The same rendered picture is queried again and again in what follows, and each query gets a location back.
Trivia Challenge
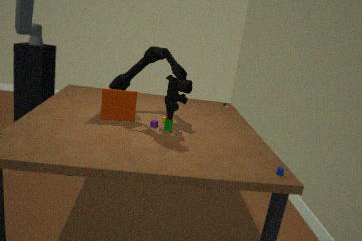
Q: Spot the small blue block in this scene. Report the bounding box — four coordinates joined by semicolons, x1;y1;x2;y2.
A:
276;166;285;176

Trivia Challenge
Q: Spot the purple block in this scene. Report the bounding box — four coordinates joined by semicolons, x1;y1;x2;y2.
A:
150;119;158;128

